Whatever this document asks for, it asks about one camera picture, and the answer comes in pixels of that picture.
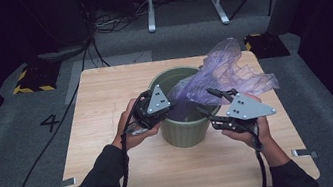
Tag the black yellow striped base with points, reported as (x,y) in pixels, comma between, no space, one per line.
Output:
(268,45)
(39,78)

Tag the green ribbed waste bin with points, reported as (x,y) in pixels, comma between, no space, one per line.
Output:
(184,132)

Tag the purple plastic bin bag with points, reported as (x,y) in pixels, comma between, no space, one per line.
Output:
(222,74)

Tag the person's right hand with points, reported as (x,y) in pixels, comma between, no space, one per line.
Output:
(255,136)

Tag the metal table bracket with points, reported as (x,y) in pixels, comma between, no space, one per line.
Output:
(65,183)
(303,152)

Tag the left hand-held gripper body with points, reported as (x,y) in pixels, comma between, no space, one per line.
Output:
(157,103)

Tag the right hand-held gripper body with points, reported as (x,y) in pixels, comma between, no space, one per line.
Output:
(248,109)

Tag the person's left hand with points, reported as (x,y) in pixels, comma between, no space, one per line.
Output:
(126,130)

